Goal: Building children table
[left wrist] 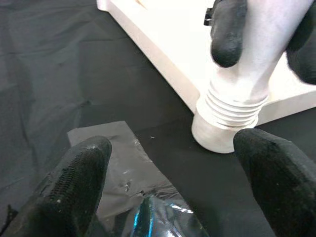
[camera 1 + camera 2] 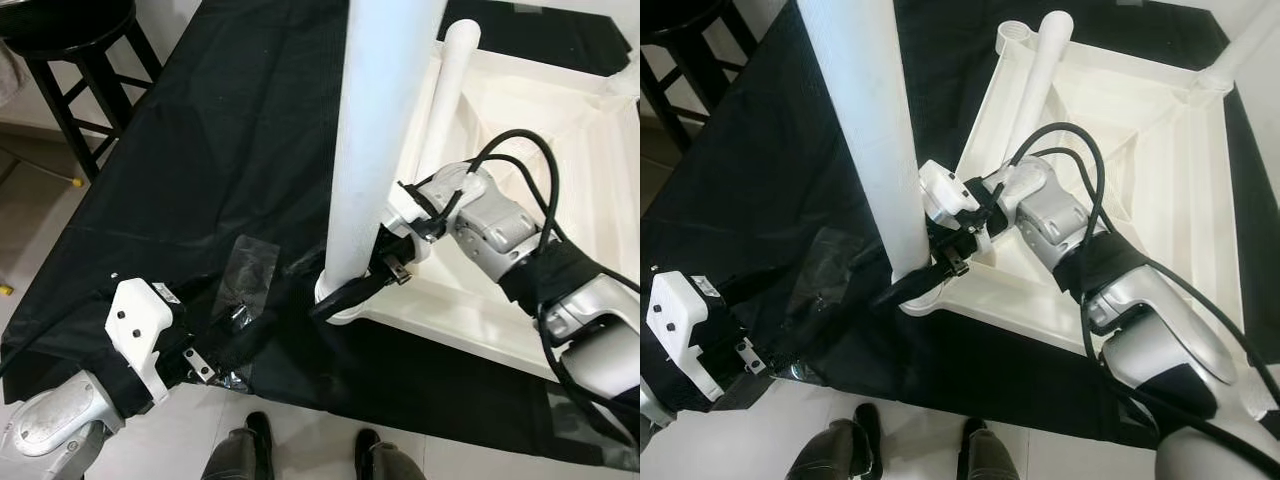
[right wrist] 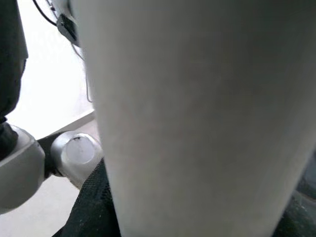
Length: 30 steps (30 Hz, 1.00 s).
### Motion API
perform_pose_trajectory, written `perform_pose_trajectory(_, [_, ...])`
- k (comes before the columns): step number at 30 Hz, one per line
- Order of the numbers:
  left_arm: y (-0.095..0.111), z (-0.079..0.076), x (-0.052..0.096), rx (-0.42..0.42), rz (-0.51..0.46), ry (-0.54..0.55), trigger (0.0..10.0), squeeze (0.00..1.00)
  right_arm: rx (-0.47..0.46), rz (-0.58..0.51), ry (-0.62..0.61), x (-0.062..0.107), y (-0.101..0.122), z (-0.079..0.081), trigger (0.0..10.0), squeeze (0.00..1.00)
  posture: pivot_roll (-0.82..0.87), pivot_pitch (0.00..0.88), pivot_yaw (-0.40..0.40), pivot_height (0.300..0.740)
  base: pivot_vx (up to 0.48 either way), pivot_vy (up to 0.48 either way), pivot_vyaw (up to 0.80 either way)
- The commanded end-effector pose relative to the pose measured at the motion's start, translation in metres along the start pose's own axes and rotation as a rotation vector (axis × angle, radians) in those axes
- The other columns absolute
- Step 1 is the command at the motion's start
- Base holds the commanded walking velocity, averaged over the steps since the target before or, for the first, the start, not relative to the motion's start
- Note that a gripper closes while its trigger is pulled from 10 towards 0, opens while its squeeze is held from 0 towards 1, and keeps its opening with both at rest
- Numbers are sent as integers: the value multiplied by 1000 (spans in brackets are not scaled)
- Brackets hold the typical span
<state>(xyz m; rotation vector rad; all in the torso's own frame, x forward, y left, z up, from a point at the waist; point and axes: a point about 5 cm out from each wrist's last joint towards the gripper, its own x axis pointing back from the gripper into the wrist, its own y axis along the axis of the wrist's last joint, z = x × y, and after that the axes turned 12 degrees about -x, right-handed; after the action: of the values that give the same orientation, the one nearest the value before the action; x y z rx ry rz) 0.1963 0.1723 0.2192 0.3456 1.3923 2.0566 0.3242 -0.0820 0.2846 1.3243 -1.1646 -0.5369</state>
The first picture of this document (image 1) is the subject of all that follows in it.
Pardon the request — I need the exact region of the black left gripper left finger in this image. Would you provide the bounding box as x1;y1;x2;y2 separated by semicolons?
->
0;135;113;237

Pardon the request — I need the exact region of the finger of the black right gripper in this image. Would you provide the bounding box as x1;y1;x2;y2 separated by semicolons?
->
204;0;248;69
286;0;316;86

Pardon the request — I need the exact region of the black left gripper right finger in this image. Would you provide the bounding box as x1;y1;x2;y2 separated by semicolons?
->
233;128;316;237

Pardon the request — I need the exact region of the white plastic table leg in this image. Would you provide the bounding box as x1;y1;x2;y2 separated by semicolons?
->
196;0;312;129

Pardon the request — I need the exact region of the white plastic table top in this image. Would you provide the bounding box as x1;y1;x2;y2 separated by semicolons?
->
96;0;316;154

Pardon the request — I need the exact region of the clear crumpled plastic sheet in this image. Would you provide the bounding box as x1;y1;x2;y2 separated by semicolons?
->
37;120;210;237

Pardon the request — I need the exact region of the black tablecloth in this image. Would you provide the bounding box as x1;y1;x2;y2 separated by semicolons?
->
0;0;316;237

